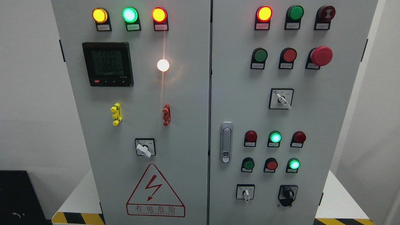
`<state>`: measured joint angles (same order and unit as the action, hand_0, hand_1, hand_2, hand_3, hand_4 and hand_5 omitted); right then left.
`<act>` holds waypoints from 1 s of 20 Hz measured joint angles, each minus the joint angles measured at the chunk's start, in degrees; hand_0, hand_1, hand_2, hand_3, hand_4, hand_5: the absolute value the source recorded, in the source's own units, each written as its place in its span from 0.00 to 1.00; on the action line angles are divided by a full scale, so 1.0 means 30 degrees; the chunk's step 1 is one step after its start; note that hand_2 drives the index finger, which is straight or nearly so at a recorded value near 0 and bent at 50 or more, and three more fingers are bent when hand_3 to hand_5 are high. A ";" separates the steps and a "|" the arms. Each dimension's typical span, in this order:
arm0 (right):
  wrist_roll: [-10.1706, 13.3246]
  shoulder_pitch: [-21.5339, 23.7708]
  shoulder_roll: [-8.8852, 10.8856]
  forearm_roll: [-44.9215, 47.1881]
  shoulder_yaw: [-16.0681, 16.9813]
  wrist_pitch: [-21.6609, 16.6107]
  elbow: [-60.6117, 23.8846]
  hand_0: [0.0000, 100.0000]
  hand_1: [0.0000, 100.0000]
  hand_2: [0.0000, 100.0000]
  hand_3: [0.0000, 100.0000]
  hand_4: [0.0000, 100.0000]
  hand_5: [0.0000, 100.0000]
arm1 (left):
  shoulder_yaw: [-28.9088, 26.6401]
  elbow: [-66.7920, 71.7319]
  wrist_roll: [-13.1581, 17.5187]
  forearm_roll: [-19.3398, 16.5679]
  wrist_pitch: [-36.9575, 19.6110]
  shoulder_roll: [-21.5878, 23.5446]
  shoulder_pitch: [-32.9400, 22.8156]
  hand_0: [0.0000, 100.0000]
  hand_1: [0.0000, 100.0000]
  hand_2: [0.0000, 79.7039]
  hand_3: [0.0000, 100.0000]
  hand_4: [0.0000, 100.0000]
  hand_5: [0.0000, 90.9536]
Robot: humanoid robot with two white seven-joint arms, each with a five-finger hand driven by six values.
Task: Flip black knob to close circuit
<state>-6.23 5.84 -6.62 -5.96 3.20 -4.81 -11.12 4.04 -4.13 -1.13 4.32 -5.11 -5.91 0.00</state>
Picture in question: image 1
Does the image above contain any black rotary knob switch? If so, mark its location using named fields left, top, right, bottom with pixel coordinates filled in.
left=278, top=185, right=298, bottom=207

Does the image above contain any red terminal connector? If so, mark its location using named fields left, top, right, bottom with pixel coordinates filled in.
left=162, top=103, right=171, bottom=127

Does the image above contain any dark red lamp left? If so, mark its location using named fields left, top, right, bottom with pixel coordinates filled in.
left=244, top=130, right=258, bottom=147

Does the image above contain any dark red lamp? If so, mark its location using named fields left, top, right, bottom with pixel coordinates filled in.
left=290, top=131, right=306, bottom=148
left=244, top=130, right=258, bottom=147

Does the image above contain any white lit indicator lamp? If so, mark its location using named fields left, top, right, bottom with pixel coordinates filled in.
left=156, top=59, right=170, bottom=72

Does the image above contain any green push button lower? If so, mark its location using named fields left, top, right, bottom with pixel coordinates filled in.
left=241, top=157, right=255, bottom=173

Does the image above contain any green push button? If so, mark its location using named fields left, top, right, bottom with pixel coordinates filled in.
left=241, top=157, right=255, bottom=173
left=250, top=47, right=268, bottom=70

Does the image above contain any grey left cabinet door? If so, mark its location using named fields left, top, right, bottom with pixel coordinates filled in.
left=52, top=0, right=211, bottom=225

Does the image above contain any grey cabinet door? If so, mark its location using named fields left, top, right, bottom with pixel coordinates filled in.
left=52, top=0, right=211, bottom=225
left=209, top=0, right=378, bottom=225

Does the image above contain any green lit lamp middle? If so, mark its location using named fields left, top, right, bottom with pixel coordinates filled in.
left=267, top=131, right=282, bottom=147

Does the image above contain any green push button upper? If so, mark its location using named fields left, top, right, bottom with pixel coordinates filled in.
left=250, top=47, right=268, bottom=70

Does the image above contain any yellow terminal connector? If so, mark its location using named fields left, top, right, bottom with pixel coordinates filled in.
left=110, top=102, right=122, bottom=126

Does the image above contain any red push button lower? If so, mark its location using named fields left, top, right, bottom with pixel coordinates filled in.
left=264, top=157, right=278, bottom=173

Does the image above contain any red push button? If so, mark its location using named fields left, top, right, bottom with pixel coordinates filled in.
left=264, top=157, right=278, bottom=173
left=278, top=47, right=297, bottom=70

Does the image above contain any grey right cabinet door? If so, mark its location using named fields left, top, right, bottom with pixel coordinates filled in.
left=209, top=0, right=378, bottom=225

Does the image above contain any red electric hazard warning sticker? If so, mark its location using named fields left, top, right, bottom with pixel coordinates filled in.
left=126, top=163, right=186, bottom=218

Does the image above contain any dark red lamp right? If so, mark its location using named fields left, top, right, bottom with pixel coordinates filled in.
left=290, top=131, right=306, bottom=148

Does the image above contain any black digital power meter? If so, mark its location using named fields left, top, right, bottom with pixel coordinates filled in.
left=82, top=42, right=134, bottom=87

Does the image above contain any red push button upper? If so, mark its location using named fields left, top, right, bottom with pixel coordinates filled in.
left=278, top=47, right=297, bottom=70

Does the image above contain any orange lit lamp left door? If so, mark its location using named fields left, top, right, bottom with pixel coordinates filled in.
left=152, top=6, right=169, bottom=31

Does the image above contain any orange lit lamp door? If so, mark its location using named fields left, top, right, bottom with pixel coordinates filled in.
left=254, top=5, right=273, bottom=30
left=152, top=6, right=169, bottom=31

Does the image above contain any green lit lamp lower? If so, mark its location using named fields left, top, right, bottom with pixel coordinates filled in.
left=286, top=158, right=301, bottom=173

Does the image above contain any orange lit lamp right door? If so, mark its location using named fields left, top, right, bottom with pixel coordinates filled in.
left=254, top=5, right=273, bottom=30

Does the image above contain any green lit indicator lamp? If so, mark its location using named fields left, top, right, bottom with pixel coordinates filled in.
left=122, top=7, right=141, bottom=32

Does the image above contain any red emergency stop mushroom button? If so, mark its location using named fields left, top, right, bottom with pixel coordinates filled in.
left=305, top=46, right=333, bottom=70

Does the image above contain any green unlit lamp top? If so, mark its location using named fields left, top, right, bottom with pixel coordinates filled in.
left=284, top=5, right=304, bottom=30

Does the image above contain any yellow lit indicator lamp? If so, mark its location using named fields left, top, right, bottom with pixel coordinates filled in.
left=92, top=7, right=112, bottom=32

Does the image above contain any white platform with hazard stripes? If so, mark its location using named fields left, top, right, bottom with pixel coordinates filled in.
left=50, top=171, right=374, bottom=225

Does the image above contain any red buzzer alarm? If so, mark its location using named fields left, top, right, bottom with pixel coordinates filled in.
left=314, top=5, right=336, bottom=30

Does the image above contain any black box lower left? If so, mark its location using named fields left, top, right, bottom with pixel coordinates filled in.
left=0, top=170, right=47, bottom=225

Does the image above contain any silver door lock handle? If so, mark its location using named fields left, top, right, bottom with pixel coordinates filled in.
left=220, top=122, right=234, bottom=163

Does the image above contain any white selector switch left door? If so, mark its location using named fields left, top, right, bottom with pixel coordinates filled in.
left=134, top=138, right=156, bottom=158

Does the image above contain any white selector switch upper right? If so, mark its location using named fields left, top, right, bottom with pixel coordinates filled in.
left=268, top=88, right=294, bottom=110

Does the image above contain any white selector switch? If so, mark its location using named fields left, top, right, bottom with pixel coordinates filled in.
left=236, top=184, right=255, bottom=204
left=268, top=88, right=294, bottom=110

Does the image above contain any white selector switch lower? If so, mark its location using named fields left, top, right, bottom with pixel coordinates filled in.
left=236, top=184, right=255, bottom=204

